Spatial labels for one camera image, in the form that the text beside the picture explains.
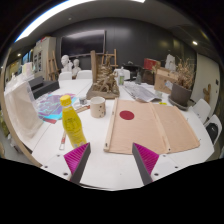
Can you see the low wooden easel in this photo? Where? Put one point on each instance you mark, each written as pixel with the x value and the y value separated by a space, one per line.
pixel 113 58

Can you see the dried plant in dark pot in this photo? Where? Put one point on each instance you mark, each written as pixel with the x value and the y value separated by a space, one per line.
pixel 181 93

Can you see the yellow drink bottle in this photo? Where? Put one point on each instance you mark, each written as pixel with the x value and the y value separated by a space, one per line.
pixel 73 126

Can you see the cardboard box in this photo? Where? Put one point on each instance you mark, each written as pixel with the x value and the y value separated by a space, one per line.
pixel 163 78

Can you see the long ceiling light strip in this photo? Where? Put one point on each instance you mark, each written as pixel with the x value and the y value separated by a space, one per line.
pixel 46 15

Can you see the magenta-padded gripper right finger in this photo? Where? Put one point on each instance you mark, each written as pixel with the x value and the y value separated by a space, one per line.
pixel 146 160

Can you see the large white plaster bust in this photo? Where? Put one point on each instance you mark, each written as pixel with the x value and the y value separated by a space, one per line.
pixel 65 63

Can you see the purple and cyan printed poster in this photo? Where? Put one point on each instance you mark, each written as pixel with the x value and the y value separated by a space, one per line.
pixel 51 106

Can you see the small white plaster bust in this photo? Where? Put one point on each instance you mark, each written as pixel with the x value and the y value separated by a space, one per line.
pixel 76 68

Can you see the green-labelled spray bottle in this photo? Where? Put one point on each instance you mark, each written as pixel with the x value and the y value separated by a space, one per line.
pixel 121 77

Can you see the tall wooden easel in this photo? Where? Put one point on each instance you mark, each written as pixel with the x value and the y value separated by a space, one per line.
pixel 52 66

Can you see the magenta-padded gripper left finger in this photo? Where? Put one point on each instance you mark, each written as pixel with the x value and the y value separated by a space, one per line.
pixel 77 160

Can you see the small clear glass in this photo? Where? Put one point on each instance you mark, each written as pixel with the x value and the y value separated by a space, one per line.
pixel 158 94

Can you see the flat wooden stick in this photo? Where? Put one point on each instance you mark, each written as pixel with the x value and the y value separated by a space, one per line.
pixel 82 109

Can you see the small white-lidded jar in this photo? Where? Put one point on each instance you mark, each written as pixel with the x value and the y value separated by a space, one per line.
pixel 82 100

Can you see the dark wall screen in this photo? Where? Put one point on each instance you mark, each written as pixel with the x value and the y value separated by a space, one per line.
pixel 83 43

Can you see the brown wood carving on base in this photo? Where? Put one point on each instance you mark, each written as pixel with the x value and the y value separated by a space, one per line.
pixel 105 83

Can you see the red box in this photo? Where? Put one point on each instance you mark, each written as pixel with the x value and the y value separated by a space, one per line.
pixel 151 64

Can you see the white speckled mug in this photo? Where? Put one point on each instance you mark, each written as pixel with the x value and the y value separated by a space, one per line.
pixel 97 108

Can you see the white plaster figure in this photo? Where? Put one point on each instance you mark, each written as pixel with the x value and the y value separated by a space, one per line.
pixel 170 62

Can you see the wooden wall figure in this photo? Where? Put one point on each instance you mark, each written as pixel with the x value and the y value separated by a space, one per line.
pixel 207 94

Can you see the flat round red coaster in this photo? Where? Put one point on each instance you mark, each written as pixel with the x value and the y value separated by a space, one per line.
pixel 127 115

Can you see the beige wooden drawing board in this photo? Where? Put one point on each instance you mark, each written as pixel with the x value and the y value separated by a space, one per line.
pixel 146 130

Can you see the grey newspaper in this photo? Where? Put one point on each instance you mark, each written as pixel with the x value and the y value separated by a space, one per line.
pixel 140 91

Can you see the white translucent bag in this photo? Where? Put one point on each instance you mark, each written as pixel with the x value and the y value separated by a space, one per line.
pixel 21 110

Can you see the white cabinet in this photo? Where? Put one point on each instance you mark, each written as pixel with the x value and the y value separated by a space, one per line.
pixel 45 56

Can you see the white chair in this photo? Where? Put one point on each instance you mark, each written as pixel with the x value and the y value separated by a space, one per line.
pixel 202 110
pixel 216 121
pixel 126 74
pixel 65 76
pixel 84 74

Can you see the thin wooden stick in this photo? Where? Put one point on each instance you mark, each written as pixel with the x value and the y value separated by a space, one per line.
pixel 62 140

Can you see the black flat boxes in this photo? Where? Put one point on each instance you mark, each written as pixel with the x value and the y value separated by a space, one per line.
pixel 41 87

